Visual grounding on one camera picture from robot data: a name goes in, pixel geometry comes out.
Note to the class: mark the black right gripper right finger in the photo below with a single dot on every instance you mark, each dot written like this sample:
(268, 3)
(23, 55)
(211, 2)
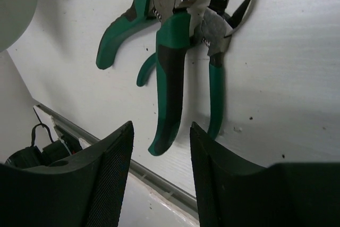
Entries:
(232, 191)

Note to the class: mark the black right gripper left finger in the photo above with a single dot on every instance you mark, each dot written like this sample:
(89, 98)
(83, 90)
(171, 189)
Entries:
(84, 189)

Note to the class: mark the green handled side cutters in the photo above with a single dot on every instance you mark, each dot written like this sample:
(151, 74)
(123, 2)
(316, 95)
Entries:
(215, 31)

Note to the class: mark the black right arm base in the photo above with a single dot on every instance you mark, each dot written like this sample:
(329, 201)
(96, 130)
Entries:
(61, 144)

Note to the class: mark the green handled pliers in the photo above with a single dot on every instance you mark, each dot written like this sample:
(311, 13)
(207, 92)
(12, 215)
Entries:
(173, 39)

